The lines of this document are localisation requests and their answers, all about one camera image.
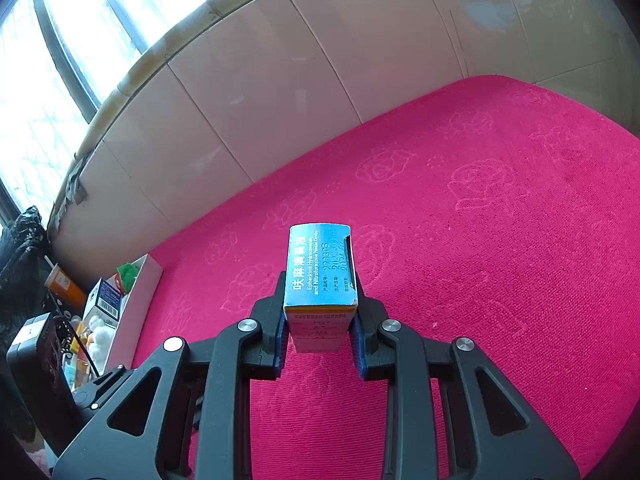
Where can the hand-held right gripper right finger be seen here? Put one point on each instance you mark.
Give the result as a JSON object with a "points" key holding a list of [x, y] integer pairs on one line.
{"points": [[357, 355]]}

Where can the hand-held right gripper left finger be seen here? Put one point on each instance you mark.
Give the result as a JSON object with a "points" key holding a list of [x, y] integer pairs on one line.
{"points": [[281, 355]]}

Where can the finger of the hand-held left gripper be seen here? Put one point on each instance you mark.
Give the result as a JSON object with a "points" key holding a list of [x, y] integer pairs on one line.
{"points": [[100, 387]]}

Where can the small blue medicine box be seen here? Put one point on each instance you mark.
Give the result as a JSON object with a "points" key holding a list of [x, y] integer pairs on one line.
{"points": [[320, 280]]}

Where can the white storage box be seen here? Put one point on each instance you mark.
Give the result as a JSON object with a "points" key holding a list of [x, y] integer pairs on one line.
{"points": [[142, 290]]}

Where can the white cotton ball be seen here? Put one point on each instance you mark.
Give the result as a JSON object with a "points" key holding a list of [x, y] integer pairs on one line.
{"points": [[102, 337], [95, 320]]}

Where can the orange bottle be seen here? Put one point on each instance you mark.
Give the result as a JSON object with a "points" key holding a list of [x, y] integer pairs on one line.
{"points": [[65, 285]]}

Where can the black cloth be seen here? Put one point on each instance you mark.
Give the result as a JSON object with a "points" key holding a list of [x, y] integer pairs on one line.
{"points": [[20, 250]]}

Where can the cardboard barrier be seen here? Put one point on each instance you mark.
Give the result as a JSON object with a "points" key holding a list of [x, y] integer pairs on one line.
{"points": [[250, 85]]}

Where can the window with dark frame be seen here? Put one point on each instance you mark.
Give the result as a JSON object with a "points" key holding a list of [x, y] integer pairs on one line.
{"points": [[30, 110]]}

